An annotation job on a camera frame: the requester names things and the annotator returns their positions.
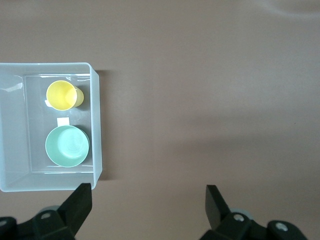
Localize light green bowl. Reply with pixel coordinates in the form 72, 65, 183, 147
44, 124, 90, 168

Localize yellow cup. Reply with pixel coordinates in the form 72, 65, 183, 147
46, 79, 85, 111

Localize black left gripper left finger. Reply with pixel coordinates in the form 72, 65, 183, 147
0, 182, 93, 240

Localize clear plastic bin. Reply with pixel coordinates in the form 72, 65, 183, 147
0, 61, 104, 193

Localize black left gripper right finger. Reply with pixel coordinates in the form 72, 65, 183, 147
199, 184, 308, 240

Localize white paper label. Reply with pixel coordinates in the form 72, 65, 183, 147
56, 116, 71, 127

